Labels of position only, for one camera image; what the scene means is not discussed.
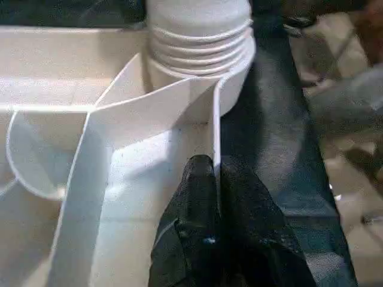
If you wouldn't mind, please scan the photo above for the white plastic table leg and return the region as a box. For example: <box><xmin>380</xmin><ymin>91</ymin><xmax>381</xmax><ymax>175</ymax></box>
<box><xmin>145</xmin><ymin>0</ymin><xmax>256</xmax><ymax>79</ymax></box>

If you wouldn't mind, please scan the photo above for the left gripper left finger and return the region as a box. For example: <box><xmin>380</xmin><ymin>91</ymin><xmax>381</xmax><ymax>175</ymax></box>
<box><xmin>148</xmin><ymin>154</ymin><xmax>224</xmax><ymax>287</ymax></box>

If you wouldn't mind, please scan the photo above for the black table mat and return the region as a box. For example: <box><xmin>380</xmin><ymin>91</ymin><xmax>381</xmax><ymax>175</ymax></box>
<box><xmin>0</xmin><ymin>0</ymin><xmax>360</xmax><ymax>287</ymax></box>

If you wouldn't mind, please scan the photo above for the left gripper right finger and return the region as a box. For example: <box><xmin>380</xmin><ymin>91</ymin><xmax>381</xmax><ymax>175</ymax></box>
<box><xmin>220</xmin><ymin>161</ymin><xmax>315</xmax><ymax>287</ymax></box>

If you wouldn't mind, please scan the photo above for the white plastic table top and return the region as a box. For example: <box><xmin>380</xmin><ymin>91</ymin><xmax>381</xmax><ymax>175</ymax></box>
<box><xmin>0</xmin><ymin>25</ymin><xmax>257</xmax><ymax>287</ymax></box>

